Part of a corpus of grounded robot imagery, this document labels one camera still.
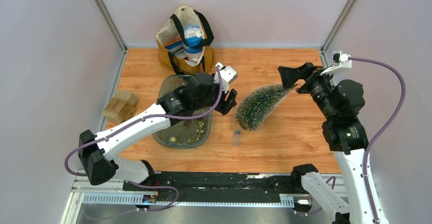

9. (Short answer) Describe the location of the brown ribbon bow ornament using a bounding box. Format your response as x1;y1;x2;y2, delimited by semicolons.
182;117;203;128

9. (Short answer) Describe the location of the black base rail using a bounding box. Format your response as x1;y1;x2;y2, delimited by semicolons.
144;172;309;203

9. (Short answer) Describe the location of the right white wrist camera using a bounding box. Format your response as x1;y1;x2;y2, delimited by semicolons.
320;50;352;76

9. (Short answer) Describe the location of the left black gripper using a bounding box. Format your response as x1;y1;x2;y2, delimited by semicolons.
193;79;237;116

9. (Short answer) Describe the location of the clear glass tray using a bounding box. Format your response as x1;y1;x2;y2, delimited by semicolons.
152;75;212;149

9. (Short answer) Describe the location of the cardboard wrapped felt pads pack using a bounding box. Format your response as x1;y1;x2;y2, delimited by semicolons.
102;90;138;124

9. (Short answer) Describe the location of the clear plastic battery box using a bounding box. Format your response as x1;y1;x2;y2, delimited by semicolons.
231;129;241;147

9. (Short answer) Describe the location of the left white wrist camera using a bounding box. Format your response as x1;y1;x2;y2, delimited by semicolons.
214;62;237;93

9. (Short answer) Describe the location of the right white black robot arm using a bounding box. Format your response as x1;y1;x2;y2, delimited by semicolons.
278;63;389;223

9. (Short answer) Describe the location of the gold bead garland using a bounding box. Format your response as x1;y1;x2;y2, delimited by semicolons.
184;121;205;143

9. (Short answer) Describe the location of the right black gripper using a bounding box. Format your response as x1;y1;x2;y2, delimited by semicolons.
278;62;338;120

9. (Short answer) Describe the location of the yellow canvas tote bag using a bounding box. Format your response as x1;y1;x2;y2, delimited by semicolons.
155;5;216;75

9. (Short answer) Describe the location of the blue white bottle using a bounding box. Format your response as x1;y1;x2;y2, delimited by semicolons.
183;23;203;61

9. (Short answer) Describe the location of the small frosted christmas tree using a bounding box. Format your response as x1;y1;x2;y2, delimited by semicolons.
234;83;298;131

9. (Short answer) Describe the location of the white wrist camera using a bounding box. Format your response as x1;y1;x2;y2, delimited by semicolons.
214;62;237;93
320;50;352;76

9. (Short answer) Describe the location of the aluminium frame rail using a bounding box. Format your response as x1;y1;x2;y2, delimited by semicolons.
69;170;381;207

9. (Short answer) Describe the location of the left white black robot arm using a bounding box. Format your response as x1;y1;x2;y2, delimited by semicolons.
78;68;237;191

